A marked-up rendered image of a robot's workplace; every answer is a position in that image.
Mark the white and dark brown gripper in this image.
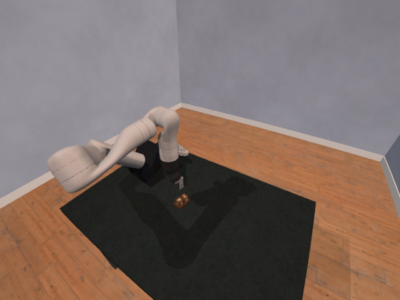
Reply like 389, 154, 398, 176
159, 143, 189, 189

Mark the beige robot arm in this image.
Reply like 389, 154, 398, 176
47, 106, 180, 193

